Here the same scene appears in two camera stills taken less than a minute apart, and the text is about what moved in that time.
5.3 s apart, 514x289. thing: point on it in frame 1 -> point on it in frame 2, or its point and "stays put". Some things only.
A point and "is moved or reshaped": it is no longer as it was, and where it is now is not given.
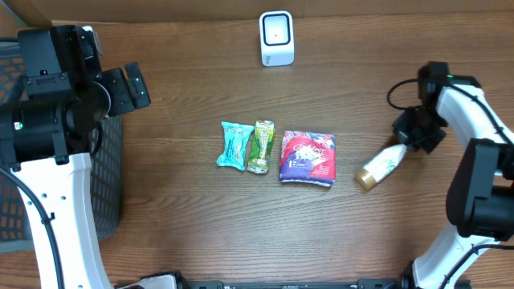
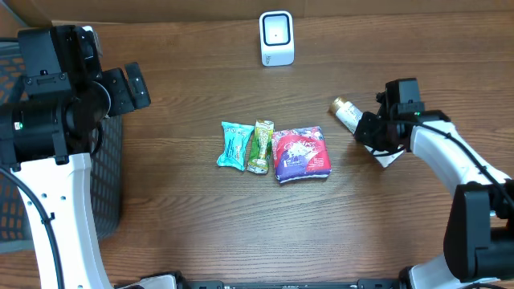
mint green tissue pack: [235, 138] stays put
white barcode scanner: [276, 30] stays put
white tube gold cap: [380, 166] -> [349, 115]
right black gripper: [400, 129] -> [367, 124]
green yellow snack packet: [263, 141] stays put
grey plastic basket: [18, 229] stays put
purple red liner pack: [307, 157] is moved or reshaped
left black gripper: [136, 85] stays put
